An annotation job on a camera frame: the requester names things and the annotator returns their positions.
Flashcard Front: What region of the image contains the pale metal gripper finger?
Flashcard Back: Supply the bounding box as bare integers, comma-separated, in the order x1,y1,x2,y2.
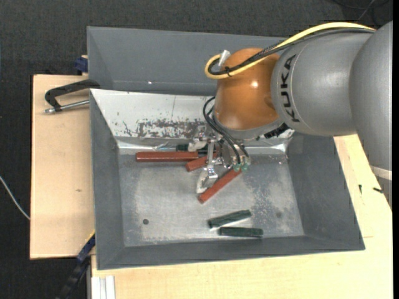
195,172,209,196
205,166,219,189

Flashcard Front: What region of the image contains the red-brown flat block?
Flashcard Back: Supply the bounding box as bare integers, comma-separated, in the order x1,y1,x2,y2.
197,168,243,205
185,154,219,173
135,151,200,163

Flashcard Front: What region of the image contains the grey metal bin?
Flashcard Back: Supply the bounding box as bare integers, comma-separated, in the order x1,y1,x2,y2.
86,26,366,270

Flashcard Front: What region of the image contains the pale wood flat board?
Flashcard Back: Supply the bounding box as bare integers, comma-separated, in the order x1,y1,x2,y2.
29,74,97,260

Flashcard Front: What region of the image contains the black cylinder on white bracket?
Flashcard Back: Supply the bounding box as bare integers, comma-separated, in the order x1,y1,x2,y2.
264,122,296,140

